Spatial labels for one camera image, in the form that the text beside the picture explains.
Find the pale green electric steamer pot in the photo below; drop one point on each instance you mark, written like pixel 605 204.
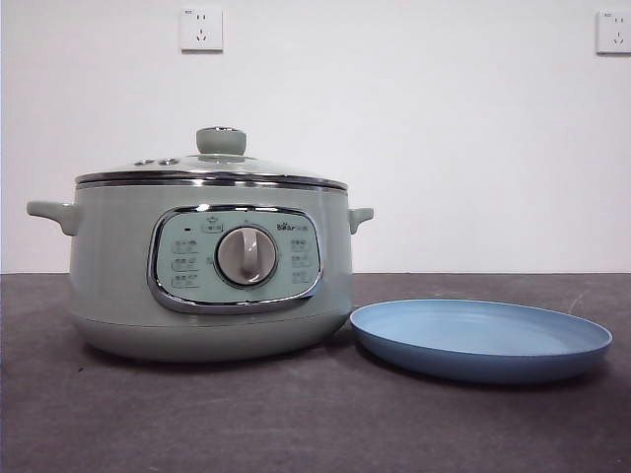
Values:
pixel 118 276

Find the blue round plate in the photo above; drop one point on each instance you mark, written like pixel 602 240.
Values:
pixel 473 340

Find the glass lid with green knob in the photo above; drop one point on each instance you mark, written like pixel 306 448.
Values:
pixel 221 140

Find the white wall socket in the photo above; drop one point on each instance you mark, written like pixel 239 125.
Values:
pixel 615 32
pixel 201 30

